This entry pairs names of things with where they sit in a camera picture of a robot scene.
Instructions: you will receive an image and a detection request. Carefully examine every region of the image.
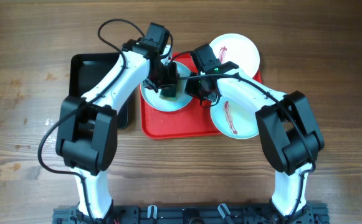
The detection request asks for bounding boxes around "green yellow sponge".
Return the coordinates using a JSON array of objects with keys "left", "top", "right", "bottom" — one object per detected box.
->
[{"left": 160, "top": 86, "right": 178, "bottom": 100}]

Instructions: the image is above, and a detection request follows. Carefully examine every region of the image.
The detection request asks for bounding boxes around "white plate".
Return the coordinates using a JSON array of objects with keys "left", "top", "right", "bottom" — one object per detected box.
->
[
  {"left": 209, "top": 33, "right": 260, "bottom": 78},
  {"left": 140, "top": 80, "right": 192, "bottom": 112},
  {"left": 210, "top": 97, "right": 259, "bottom": 139}
]

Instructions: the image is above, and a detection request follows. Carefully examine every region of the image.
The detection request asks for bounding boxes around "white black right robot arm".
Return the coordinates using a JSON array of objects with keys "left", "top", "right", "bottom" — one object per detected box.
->
[{"left": 185, "top": 68, "right": 325, "bottom": 223}]

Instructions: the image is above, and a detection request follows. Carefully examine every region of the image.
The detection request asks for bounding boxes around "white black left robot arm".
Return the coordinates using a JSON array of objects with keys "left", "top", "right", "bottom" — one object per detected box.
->
[{"left": 55, "top": 39, "right": 174, "bottom": 223}]

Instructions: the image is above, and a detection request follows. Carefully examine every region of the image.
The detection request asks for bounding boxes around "red serving tray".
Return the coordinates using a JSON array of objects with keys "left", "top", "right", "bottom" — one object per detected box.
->
[{"left": 140, "top": 51, "right": 262, "bottom": 140}]

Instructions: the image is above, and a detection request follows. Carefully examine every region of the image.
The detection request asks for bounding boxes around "black water tray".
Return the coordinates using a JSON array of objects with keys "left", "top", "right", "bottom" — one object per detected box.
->
[{"left": 62, "top": 53, "right": 134, "bottom": 131}]

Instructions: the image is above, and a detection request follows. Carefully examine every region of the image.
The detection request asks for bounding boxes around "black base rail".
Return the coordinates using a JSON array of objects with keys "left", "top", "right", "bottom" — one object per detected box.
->
[{"left": 52, "top": 202, "right": 330, "bottom": 224}]

